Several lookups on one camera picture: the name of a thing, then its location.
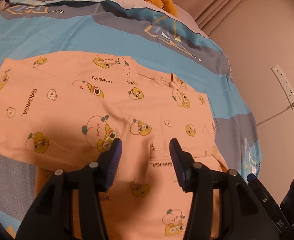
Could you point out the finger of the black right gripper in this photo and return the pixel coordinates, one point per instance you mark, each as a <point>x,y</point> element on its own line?
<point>267,201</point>

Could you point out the pink curtain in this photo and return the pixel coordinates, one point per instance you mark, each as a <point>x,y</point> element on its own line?
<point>224,0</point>

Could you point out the white wall power strip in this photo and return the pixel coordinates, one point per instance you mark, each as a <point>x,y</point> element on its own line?
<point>284,83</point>

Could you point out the orange plush toy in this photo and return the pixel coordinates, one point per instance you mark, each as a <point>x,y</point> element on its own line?
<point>166,5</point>

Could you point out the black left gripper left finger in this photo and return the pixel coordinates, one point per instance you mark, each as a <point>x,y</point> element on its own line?
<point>51,217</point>

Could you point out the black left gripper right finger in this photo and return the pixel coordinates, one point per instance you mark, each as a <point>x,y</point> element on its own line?
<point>241,215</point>

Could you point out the pink cartoon print baby garment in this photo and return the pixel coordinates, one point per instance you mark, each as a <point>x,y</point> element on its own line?
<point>62,110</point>

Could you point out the blue grey patterned duvet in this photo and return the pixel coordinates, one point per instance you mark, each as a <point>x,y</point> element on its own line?
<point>154,41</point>

